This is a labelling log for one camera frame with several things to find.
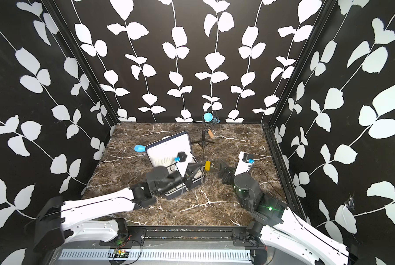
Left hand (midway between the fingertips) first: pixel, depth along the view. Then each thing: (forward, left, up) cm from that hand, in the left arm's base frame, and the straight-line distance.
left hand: (201, 161), depth 66 cm
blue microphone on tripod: (+29, -6, -4) cm, 30 cm away
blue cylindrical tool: (+26, +37, -26) cm, 53 cm away
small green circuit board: (-27, +36, -31) cm, 55 cm away
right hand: (+1, -10, -1) cm, 10 cm away
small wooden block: (+39, -8, -28) cm, 49 cm away
